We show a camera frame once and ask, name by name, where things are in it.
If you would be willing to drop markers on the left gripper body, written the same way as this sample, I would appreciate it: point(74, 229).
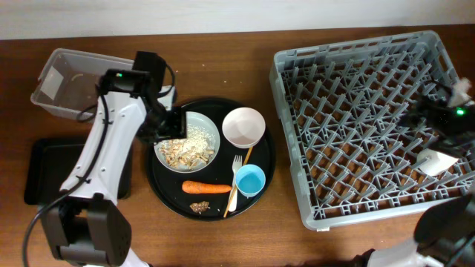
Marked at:
point(163, 124)

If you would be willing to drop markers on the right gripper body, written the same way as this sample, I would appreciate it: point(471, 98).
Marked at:
point(456, 128)

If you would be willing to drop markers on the cream paper cup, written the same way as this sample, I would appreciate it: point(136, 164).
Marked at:
point(433, 162)

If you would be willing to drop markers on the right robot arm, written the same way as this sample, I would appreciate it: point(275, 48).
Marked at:
point(444, 234)

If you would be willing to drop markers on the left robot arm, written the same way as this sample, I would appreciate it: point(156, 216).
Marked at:
point(83, 225)

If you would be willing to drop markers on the grey dishwasher rack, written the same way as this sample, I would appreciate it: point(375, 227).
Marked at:
point(340, 104)

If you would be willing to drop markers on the grey plate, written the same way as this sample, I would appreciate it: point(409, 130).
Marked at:
point(196, 119)

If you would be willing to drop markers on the rice and peanut shells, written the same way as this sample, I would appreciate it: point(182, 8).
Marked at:
point(191, 152)

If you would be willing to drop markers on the orange carrot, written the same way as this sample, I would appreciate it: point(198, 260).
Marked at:
point(192, 187)

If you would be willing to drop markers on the white plastic fork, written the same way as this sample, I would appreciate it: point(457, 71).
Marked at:
point(236, 165)

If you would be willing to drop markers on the pink bowl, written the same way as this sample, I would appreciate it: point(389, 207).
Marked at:
point(243, 127)

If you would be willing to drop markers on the brown food scrap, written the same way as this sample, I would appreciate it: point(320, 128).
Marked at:
point(199, 207)

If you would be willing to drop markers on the round black tray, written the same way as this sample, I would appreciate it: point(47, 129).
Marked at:
point(167, 184)

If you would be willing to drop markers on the clear plastic bin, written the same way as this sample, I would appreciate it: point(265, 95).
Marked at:
point(67, 83)

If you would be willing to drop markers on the wooden chopstick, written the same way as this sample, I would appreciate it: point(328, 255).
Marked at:
point(244, 161)

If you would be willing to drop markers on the blue cup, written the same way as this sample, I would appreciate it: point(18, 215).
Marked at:
point(251, 180)

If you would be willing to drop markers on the black rectangular tray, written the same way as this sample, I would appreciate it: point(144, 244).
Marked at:
point(51, 161)

